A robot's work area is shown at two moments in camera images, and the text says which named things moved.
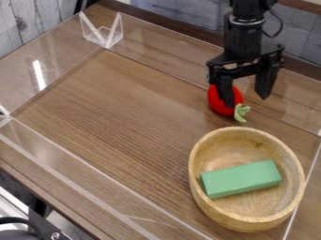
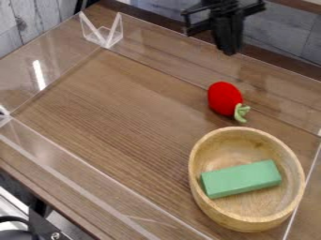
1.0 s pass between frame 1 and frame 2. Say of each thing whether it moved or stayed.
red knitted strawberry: stayed
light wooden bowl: stayed
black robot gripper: moved
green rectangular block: stayed
